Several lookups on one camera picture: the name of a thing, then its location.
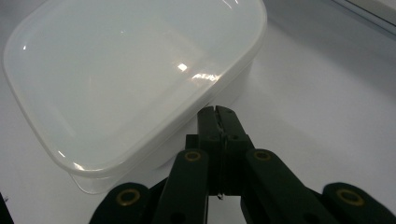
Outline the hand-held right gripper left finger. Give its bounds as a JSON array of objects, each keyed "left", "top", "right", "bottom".
[{"left": 185, "top": 105, "right": 224, "bottom": 197}]

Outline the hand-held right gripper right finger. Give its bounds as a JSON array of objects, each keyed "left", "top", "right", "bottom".
[{"left": 216, "top": 105, "right": 255, "bottom": 197}]

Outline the white plastic lidded container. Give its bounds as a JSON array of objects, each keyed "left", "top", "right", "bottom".
[{"left": 2, "top": 0, "right": 269, "bottom": 196}]

